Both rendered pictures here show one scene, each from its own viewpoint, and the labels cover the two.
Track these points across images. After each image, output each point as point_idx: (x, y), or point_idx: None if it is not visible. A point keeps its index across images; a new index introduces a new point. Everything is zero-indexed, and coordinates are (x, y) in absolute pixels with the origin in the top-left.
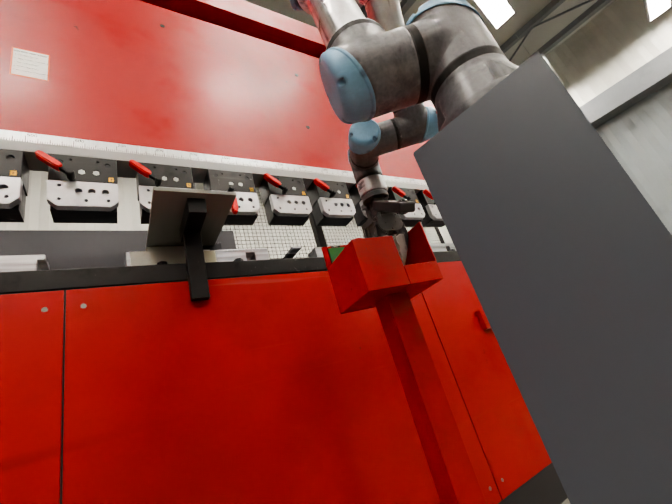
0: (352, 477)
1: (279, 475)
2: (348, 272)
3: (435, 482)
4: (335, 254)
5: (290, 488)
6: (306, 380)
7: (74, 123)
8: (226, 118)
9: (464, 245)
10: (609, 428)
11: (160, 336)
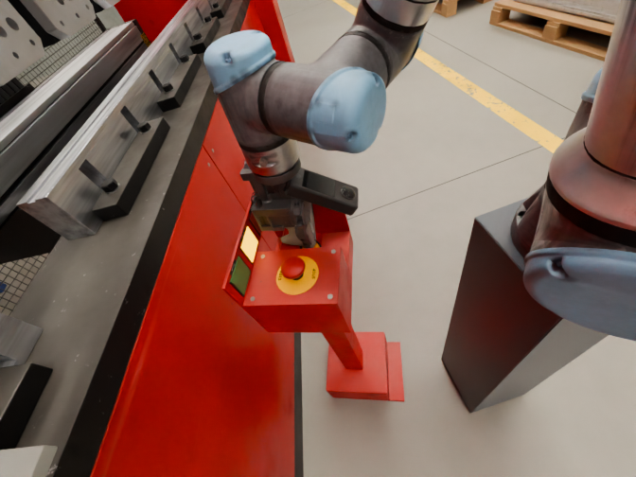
0: (272, 385)
1: (258, 456)
2: (309, 318)
3: (338, 354)
4: (239, 278)
5: (264, 448)
6: (231, 390)
7: None
8: None
9: (533, 353)
10: (524, 376)
11: None
